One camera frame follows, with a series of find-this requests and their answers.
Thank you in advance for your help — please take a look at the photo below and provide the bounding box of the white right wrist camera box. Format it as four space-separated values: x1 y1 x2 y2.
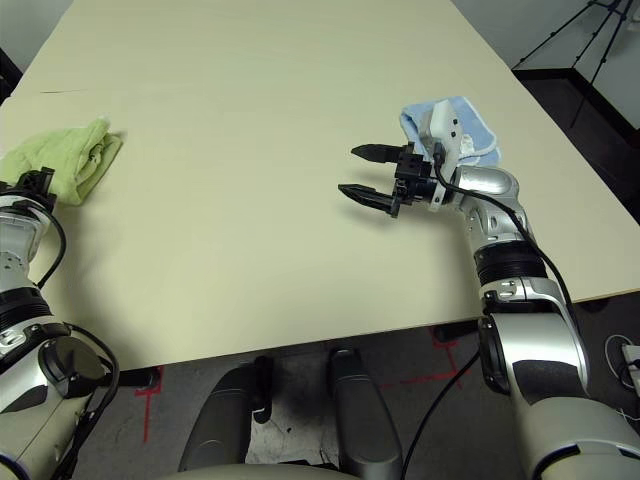
422 98 462 211

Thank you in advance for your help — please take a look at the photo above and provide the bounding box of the dark grey left robot leg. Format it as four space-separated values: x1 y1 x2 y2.
178 357 275 474

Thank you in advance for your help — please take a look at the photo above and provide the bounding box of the black tripod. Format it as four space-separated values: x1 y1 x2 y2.
512 0 640 129

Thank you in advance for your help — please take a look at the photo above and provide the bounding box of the green towel with white trim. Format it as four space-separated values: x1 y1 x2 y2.
0 115 125 206

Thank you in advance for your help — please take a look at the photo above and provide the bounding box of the beige robot torso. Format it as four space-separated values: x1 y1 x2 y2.
158 462 352 480

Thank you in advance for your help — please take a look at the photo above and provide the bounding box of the folded light blue towel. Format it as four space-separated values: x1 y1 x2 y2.
398 94 502 167

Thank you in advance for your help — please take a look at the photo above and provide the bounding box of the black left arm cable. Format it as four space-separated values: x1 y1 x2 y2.
0 182 122 480

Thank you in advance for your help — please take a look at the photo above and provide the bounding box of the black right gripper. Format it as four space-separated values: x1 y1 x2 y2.
337 141 447 221

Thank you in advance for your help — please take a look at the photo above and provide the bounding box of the white floor cable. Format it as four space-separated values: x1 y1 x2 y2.
603 333 640 394

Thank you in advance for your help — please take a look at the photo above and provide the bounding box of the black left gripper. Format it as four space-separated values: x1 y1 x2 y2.
12 167 57 205

